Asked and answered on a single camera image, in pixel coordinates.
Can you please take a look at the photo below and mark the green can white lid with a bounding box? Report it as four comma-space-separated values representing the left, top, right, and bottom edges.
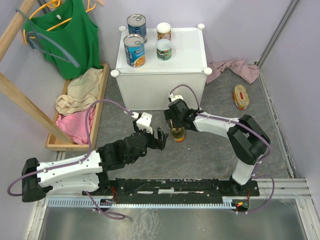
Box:
156, 39, 172, 61

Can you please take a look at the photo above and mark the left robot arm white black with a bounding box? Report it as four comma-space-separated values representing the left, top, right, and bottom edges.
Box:
21, 120, 169, 203

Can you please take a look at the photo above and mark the white cube cabinet counter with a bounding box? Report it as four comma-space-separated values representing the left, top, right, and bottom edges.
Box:
111, 27, 212, 111

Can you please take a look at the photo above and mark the mauve cloth on floor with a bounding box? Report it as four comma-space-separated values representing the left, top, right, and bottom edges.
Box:
206, 58, 260, 84

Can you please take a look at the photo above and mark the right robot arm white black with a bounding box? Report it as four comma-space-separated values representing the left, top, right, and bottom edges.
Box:
164, 96, 271, 196

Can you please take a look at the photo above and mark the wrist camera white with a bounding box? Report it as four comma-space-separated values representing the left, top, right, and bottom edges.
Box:
168, 93, 184, 103
132, 112, 153, 134

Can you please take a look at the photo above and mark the wooden tray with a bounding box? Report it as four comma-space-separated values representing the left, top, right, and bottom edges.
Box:
45, 63, 110, 151

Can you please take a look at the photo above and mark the wooden rack pole lower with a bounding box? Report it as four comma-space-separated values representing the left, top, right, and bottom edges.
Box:
0, 73, 73, 144

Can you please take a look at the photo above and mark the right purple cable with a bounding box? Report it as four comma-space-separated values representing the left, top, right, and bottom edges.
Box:
169, 84, 276, 216

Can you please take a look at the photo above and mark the white cable duct comb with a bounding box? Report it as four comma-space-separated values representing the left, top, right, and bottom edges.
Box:
47, 196, 236, 210

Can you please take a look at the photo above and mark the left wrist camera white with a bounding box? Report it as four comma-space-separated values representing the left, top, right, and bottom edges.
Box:
132, 112, 153, 134

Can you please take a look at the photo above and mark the orange clothes hanger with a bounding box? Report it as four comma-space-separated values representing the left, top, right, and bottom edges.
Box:
22, 0, 104, 45

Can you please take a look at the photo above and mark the pink cloth in tray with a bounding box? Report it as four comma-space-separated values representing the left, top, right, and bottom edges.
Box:
55, 110, 88, 145

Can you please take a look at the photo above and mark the aluminium frame post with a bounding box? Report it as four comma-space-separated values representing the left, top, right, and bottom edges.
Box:
257, 0, 301, 69

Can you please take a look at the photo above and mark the aluminium floor rail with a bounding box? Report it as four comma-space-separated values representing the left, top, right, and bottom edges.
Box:
43, 174, 310, 198

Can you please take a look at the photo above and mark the wooden rack pole upper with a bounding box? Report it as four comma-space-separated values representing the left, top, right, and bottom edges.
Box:
0, 0, 36, 60

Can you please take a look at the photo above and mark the orange can white lid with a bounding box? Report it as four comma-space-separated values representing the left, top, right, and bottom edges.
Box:
156, 22, 172, 41

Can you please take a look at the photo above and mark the oval gold tin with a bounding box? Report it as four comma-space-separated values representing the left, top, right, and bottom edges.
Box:
170, 127, 185, 142
232, 84, 250, 110

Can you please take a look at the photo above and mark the blue can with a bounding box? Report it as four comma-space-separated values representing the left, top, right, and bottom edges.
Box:
127, 14, 147, 43
123, 34, 146, 68

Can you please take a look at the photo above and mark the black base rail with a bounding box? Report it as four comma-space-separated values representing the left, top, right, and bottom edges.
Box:
90, 178, 260, 204

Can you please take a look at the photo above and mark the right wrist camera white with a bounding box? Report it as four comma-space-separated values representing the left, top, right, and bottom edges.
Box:
168, 93, 184, 103

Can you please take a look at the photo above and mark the grey blue clothes hanger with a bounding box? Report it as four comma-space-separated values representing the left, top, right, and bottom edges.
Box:
14, 8, 81, 68

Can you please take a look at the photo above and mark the beige cloth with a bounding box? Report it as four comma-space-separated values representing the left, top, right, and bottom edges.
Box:
55, 67, 103, 116

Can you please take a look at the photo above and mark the wooden rack pole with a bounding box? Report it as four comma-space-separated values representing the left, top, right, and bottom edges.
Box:
0, 73, 73, 144
0, 0, 36, 60

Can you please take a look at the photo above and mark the green tank top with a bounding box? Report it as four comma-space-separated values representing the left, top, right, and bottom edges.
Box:
31, 12, 102, 80

